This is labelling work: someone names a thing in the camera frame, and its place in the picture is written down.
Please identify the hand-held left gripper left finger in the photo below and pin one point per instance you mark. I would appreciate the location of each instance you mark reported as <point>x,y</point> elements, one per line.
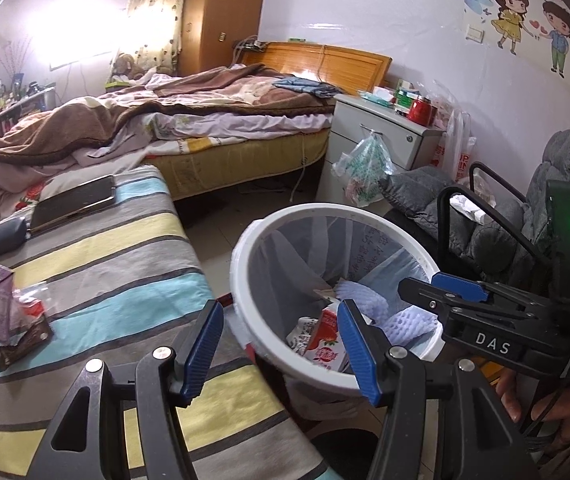
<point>200,355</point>

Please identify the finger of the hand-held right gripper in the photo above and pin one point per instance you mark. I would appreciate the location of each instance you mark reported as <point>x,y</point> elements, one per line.
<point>457,285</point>
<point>420,292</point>

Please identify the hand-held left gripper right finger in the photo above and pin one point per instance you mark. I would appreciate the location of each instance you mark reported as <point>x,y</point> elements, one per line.
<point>360,355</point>

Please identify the white foam net sleeve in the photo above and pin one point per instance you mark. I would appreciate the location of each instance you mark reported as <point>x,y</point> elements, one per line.
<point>365,297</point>
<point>407,325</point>

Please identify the red white milk carton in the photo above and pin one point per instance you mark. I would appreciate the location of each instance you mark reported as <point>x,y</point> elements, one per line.
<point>325,340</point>

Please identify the white blue yogurt cup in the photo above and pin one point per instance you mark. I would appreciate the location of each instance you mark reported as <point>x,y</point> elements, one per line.
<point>301,335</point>

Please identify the white round waste bin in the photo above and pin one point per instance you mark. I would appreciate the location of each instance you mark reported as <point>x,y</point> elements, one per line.
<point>285,270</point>

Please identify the brown snack wrapper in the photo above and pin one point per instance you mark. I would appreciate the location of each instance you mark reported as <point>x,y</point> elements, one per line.
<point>25,345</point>

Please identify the clear wrapper with red print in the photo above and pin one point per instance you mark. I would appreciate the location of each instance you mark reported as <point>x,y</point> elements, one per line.
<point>32,300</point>

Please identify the person's right hand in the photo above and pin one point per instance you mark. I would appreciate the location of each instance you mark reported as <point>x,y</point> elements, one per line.
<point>565,415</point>

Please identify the grey cushioned chair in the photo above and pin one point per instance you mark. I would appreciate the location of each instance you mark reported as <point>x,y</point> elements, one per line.
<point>490,240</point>

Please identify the crumpled white tissue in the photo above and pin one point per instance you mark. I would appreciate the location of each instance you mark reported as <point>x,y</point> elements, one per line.
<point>470,207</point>

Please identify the striped table cloth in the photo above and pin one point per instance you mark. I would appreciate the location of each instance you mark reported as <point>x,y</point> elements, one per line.
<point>115,270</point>

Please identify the green printed plastic bag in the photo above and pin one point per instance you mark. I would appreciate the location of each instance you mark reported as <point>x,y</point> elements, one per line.
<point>362,170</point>

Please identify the white red plastic bag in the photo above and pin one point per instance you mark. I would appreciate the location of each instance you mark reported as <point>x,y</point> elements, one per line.
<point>457,145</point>

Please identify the white nightstand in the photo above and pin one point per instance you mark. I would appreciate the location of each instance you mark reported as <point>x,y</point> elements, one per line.
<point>415,145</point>

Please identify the red jar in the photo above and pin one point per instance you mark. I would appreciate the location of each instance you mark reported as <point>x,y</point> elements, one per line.
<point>420,110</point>

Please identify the green box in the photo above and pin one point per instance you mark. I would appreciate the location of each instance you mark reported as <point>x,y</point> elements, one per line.
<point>406,97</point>

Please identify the black smartphone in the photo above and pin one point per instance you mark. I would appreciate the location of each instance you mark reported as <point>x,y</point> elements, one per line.
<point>72,202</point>

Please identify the wooden bed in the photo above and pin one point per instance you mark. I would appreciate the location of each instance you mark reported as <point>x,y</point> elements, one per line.
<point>245,160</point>

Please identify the teal tissue pack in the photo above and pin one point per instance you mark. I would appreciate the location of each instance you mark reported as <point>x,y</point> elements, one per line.
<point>375,96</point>

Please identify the dark glasses case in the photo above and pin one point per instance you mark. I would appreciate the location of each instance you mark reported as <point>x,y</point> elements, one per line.
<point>0,237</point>

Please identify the blue folded cloth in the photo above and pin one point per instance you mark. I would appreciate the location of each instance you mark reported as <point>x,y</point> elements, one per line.
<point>305,86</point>

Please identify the brown blanket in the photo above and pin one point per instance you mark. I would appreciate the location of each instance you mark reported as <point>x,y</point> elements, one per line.
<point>65,125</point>

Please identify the brown teddy bear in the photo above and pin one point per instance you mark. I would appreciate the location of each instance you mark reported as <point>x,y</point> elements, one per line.
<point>126,66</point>

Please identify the power strip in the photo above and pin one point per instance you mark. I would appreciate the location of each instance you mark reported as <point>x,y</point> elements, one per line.
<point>251,45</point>

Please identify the white shelf with bottles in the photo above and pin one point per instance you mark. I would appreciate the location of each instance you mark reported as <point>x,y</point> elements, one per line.
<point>25,107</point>

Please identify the patterned curtain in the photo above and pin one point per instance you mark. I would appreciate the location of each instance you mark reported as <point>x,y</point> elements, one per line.
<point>157,15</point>

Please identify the wooden wardrobe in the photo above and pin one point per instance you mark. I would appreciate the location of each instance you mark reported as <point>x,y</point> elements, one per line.
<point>225,10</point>

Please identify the bright window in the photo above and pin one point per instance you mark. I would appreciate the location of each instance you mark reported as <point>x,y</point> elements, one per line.
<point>80,30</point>

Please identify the vase of bare branches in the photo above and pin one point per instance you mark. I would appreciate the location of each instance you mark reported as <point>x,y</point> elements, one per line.
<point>12,62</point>

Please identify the white light switch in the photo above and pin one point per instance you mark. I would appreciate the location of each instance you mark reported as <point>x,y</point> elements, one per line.
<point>474,34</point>

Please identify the cartoon couple wall sticker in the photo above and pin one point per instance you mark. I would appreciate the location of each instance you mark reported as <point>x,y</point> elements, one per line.
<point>510,22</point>

